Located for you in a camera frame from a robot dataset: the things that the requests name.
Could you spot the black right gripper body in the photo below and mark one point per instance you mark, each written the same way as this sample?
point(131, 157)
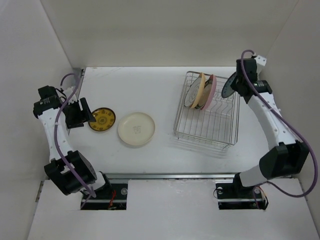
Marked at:
point(234, 84)

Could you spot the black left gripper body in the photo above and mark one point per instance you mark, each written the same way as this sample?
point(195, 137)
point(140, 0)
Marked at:
point(74, 115)

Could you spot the black blue patterned plate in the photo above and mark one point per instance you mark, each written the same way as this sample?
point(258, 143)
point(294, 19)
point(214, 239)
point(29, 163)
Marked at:
point(227, 90)

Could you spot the yellow patterned brown plate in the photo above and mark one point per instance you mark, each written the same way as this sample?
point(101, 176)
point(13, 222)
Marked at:
point(104, 117)

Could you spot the metal wire dish rack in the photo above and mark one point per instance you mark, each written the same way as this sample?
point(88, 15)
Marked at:
point(217, 125)

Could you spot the cream bear plate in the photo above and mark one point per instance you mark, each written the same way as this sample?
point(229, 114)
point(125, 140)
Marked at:
point(136, 129)

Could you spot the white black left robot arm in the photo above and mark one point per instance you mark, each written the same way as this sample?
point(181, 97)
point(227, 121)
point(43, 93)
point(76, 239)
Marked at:
point(68, 169)

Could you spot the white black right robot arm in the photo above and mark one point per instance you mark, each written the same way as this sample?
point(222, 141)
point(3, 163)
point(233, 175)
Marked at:
point(286, 154)

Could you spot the pink plate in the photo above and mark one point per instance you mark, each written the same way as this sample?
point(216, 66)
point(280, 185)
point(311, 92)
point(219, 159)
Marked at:
point(209, 91)

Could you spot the beige plate with line pattern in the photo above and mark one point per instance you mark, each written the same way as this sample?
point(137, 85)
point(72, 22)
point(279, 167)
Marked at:
point(195, 92)

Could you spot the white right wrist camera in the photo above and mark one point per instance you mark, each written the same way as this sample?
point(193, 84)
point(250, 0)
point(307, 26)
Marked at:
point(260, 61)

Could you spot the aluminium front rail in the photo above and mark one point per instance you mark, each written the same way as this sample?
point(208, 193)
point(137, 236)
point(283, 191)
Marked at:
point(170, 176)

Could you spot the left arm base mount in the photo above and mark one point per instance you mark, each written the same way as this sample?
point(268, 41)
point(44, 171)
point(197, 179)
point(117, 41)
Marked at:
point(111, 196)

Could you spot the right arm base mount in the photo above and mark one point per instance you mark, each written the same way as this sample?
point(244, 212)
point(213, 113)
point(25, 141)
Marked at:
point(231, 195)

